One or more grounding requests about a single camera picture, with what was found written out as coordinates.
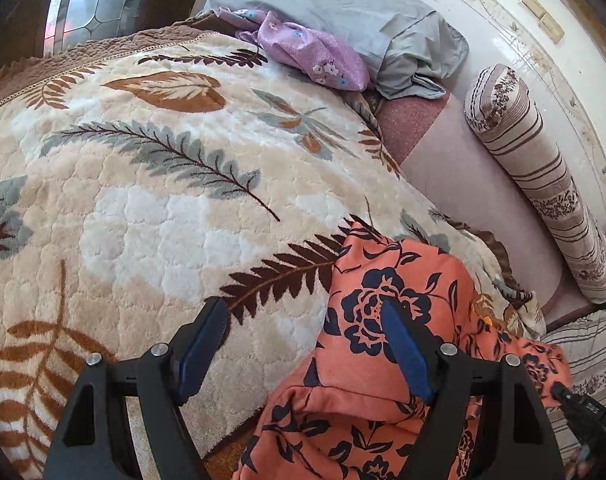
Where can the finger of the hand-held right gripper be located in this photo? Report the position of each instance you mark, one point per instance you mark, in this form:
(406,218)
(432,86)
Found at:
(580,410)

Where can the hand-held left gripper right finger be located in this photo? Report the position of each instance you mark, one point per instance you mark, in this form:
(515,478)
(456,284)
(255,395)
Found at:
(407,357)

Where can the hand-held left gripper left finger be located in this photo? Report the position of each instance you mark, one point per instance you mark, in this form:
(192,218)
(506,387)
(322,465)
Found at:
(203,351)

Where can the orange floral garment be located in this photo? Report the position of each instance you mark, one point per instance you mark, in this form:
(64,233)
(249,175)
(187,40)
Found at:
(363,410)

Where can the striped grey pillow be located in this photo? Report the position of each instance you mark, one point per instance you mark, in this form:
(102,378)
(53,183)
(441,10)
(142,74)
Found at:
(590,350)

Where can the cream leaf-print blanket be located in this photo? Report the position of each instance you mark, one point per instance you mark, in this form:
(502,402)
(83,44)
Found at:
(148,200)

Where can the striped bolster pillow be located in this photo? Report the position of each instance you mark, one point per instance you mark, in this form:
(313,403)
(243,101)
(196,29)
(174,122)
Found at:
(543,170)

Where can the purple floral cloth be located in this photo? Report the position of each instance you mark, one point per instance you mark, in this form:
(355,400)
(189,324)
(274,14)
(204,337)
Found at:
(308,50)

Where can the beige wall switch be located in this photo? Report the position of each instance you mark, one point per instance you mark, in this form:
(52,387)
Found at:
(553,27)
(533,5)

